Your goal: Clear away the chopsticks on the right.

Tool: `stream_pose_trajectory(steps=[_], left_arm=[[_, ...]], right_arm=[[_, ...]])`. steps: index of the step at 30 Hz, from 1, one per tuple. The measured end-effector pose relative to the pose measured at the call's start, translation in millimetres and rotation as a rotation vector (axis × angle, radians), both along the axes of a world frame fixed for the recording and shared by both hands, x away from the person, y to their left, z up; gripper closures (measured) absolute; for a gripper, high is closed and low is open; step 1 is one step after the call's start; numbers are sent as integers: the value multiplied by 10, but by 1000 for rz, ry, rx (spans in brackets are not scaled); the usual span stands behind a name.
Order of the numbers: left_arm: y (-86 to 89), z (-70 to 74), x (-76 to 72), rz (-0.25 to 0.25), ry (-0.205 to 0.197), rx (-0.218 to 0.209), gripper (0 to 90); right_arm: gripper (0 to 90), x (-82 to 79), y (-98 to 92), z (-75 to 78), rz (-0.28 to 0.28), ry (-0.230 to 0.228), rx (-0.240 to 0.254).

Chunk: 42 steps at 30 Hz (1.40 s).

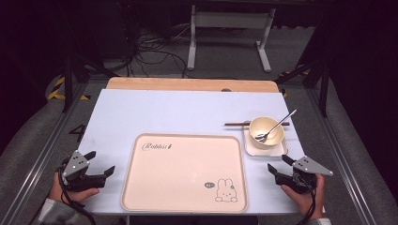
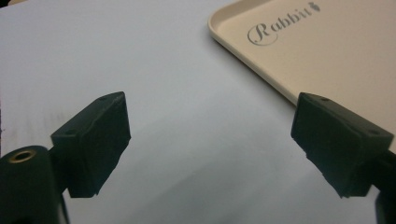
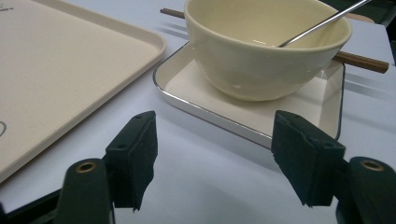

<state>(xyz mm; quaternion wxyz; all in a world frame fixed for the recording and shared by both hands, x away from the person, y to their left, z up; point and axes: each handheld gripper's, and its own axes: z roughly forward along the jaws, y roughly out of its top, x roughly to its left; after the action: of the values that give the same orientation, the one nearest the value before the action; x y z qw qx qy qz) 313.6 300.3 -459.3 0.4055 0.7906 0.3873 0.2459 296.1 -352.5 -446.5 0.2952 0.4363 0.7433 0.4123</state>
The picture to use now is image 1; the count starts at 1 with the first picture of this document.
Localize cream bowl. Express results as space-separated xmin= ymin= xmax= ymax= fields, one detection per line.
xmin=249 ymin=116 xmax=285 ymax=150

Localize yellow black floor tape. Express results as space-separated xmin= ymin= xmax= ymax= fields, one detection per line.
xmin=46 ymin=76 xmax=92 ymax=102

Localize metal spoon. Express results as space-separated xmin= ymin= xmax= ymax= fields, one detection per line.
xmin=254 ymin=108 xmax=298 ymax=143

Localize wooden table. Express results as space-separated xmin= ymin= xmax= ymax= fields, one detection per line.
xmin=105 ymin=76 xmax=281 ymax=94

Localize person's right hand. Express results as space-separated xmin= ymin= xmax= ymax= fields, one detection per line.
xmin=280 ymin=173 xmax=326 ymax=220

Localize tangle of black floor cables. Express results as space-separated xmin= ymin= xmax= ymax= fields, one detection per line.
xmin=128 ymin=22 xmax=192 ymax=79

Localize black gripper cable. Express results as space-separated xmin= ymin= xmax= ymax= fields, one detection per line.
xmin=293 ymin=172 xmax=317 ymax=225
xmin=55 ymin=167 xmax=97 ymax=225

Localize dark brown chopsticks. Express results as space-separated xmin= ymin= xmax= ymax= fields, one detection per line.
xmin=223 ymin=121 xmax=291 ymax=128

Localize white metal stand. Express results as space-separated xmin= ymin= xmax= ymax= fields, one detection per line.
xmin=186 ymin=4 xmax=277 ymax=74

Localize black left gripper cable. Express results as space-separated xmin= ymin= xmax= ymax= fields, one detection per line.
xmin=55 ymin=167 xmax=97 ymax=225

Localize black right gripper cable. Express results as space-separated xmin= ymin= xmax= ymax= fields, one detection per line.
xmin=293 ymin=172 xmax=317 ymax=225

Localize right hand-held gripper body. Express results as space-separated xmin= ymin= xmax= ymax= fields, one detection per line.
xmin=274 ymin=156 xmax=334 ymax=195

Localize person's left hand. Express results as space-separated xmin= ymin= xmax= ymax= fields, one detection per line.
xmin=49 ymin=172 xmax=100 ymax=204

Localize aluminium floor rail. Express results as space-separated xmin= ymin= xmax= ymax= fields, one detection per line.
xmin=0 ymin=82 xmax=92 ymax=225
xmin=303 ymin=87 xmax=377 ymax=225

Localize beige tray with rabbit print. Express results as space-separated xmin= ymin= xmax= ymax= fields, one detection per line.
xmin=120 ymin=132 xmax=250 ymax=215

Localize black tripod legs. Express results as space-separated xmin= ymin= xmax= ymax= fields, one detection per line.
xmin=274 ymin=58 xmax=330 ymax=118
xmin=60 ymin=54 xmax=120 ymax=113

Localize square cream plate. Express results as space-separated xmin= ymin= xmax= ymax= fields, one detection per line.
xmin=242 ymin=126 xmax=289 ymax=158

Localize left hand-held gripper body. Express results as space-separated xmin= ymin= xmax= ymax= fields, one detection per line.
xmin=58 ymin=150 xmax=108 ymax=193

